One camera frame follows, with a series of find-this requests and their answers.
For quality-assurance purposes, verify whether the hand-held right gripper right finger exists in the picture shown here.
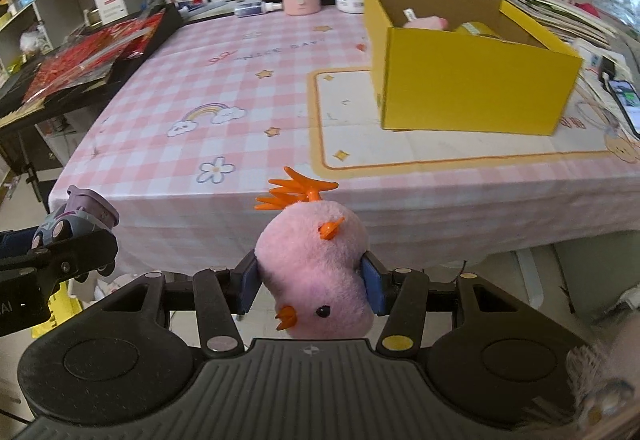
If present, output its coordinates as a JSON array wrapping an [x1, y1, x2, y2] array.
[[359, 253, 518, 360]]

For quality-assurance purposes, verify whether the pile of red packets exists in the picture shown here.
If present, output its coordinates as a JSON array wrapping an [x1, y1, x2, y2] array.
[[22, 10, 166, 104]]

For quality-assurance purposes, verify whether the white table leg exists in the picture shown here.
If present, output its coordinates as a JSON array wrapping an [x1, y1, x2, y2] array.
[[515, 245, 547, 317]]

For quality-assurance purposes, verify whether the white plastic bag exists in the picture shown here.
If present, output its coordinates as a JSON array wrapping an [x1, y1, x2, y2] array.
[[20, 28, 49, 56]]

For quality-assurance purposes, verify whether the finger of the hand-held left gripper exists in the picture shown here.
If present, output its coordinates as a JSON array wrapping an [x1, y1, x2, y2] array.
[[31, 229, 119, 293], [0, 230, 36, 261]]

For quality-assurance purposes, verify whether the yellow bag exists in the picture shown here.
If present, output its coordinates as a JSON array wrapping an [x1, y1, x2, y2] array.
[[32, 285, 72, 339]]

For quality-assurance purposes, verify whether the small grey toy car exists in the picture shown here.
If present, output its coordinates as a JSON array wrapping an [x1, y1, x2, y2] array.
[[32, 187, 120, 278]]

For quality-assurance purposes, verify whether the yellow cardboard box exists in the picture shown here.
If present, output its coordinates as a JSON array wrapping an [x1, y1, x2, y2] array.
[[362, 0, 584, 137]]

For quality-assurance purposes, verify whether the yellow tape roll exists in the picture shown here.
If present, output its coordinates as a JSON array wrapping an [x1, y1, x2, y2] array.
[[454, 21, 502, 39]]

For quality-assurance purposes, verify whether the smartphone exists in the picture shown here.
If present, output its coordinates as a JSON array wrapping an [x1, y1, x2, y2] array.
[[606, 79, 640, 140]]

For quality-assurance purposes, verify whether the black keyboard stand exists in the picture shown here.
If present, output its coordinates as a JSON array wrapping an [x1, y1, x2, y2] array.
[[15, 130, 57, 216]]

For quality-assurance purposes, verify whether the white box red label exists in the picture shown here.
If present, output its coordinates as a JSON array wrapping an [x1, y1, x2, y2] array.
[[94, 0, 129, 26]]

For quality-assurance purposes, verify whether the pink pig plush toy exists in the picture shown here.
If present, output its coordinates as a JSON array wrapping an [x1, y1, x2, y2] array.
[[402, 9, 449, 30]]

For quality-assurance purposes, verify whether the stack of paper booklets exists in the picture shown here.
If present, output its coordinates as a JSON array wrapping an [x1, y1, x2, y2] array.
[[505, 0, 621, 47]]

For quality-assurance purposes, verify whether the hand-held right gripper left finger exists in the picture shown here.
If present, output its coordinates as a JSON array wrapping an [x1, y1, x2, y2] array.
[[102, 253, 261, 360]]

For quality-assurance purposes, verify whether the pink chick plush toy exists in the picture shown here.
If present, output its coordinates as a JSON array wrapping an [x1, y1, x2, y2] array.
[[254, 167, 375, 340]]

